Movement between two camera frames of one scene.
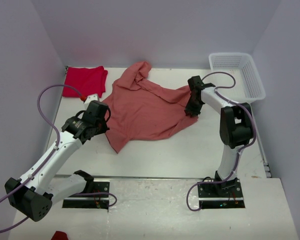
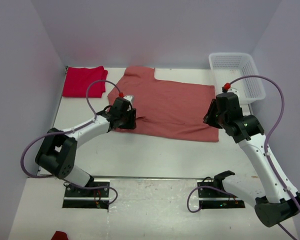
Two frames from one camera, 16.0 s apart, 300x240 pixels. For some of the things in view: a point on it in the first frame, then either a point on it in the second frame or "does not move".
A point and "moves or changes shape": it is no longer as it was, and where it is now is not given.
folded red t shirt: x=87 y=81 does not move
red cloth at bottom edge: x=59 y=235 does not move
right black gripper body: x=194 y=106 → x=214 y=118
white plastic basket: x=249 y=85 does not move
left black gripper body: x=102 y=127 → x=127 y=119
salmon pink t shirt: x=142 y=109 moves or changes shape
